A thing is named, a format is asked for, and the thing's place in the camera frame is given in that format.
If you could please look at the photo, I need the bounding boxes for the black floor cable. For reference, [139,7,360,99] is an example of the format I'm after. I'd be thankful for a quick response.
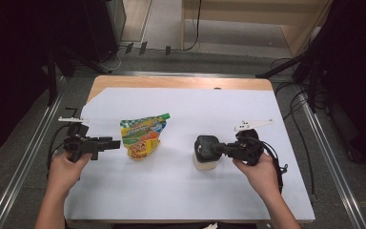
[271,56,318,197]

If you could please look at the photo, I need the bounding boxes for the left hand-held gripper black cable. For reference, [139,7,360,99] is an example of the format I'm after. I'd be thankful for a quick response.
[46,123,72,170]

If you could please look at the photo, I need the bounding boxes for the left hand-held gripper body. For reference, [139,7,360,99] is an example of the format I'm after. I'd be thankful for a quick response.
[57,116,100,163]

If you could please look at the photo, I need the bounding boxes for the hand-held gripper black cable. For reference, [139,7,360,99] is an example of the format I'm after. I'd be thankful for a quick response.
[46,123,72,170]
[256,137,290,195]

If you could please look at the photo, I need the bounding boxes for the metal floor rail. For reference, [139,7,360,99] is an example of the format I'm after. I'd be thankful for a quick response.
[0,75,68,229]
[296,90,366,229]

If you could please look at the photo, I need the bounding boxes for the glass jar with black lid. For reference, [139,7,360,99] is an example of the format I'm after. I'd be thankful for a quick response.
[192,135,223,172]

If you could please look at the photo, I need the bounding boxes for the person's left hand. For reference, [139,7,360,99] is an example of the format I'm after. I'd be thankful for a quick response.
[46,152,93,198]

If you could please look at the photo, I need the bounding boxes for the hanging black cable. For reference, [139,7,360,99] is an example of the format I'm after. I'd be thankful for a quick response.
[184,0,203,52]

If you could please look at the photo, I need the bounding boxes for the yellow green printed spout pouch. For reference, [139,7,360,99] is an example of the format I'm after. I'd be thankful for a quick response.
[119,113,172,161]

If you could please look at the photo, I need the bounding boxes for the dark curtain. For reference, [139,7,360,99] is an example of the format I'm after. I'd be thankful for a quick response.
[311,0,366,173]
[0,0,87,161]

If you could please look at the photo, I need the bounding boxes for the white floor cable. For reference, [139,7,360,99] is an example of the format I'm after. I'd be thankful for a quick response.
[103,46,125,72]

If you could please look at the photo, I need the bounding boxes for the person's right hand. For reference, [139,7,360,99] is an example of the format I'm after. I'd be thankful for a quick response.
[233,152,282,203]

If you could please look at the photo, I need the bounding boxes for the metal rail behind table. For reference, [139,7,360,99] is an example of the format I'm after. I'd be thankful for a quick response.
[112,71,257,77]

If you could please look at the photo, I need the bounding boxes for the light wooden furniture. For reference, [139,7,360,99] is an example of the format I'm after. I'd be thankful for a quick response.
[180,0,332,58]

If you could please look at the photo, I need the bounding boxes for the white table sheet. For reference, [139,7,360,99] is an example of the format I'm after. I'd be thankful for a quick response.
[43,87,316,222]

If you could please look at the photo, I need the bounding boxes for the right hand-held gripper black cable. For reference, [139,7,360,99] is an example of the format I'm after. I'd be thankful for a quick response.
[256,137,290,195]

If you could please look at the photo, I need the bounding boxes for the black stand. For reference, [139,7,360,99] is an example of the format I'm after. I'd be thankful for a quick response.
[255,47,318,113]
[46,47,109,108]

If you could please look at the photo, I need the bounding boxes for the black cabinet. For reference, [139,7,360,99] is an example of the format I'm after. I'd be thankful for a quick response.
[82,0,128,63]

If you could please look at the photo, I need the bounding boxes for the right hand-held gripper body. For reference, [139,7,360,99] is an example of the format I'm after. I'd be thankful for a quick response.
[234,118,275,167]

